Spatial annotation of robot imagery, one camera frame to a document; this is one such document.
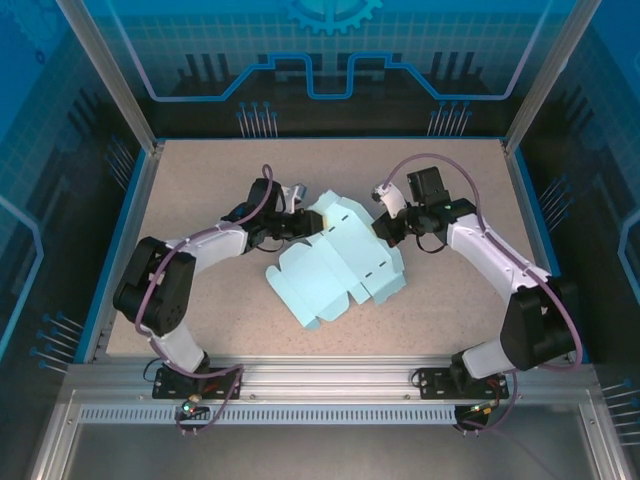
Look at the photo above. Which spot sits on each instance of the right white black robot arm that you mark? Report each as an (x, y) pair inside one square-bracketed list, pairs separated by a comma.
[(535, 325)]

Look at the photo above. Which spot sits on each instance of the light teal paper box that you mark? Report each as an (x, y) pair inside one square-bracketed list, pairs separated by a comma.
[(330, 270)]

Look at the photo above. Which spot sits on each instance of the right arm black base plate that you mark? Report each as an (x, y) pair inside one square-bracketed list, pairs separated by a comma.
[(432, 383)]

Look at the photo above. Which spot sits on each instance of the aluminium side rail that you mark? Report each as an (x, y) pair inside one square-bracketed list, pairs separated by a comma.
[(127, 250), (537, 250)]

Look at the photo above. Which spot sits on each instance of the aluminium frame post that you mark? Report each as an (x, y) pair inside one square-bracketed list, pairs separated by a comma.
[(545, 75), (115, 85)]

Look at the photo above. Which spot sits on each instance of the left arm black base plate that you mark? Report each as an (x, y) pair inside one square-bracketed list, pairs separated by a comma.
[(225, 386)]

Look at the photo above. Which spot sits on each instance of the aluminium mounting rail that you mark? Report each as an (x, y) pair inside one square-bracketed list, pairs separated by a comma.
[(325, 380)]

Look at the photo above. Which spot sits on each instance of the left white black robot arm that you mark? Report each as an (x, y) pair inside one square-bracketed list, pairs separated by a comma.
[(165, 285)]

